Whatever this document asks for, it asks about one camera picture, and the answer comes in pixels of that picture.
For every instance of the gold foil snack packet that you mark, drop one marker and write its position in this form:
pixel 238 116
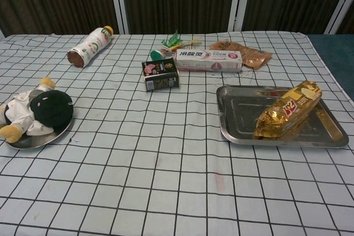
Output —
pixel 287 111

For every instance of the black white plush toy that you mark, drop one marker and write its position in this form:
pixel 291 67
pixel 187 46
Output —
pixel 52 109

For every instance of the black drink carton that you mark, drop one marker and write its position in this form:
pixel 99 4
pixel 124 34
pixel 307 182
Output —
pixel 160 75

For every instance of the green feather shuttlecock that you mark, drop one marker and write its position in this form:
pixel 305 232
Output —
pixel 157 55

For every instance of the white toothpaste box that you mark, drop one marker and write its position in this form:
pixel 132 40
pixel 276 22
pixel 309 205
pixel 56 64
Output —
pixel 207 59

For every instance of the white black checkered tablecloth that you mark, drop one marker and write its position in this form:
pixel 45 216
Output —
pixel 166 164

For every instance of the rectangular steel tray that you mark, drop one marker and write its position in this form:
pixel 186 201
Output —
pixel 240 114

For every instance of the brown food pouch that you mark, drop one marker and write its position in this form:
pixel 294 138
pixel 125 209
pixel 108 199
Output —
pixel 249 53

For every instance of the white yellow-capped drink bottle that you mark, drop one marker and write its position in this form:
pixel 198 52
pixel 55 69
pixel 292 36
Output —
pixel 91 45

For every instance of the round steel plate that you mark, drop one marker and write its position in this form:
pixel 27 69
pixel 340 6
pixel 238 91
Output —
pixel 41 142

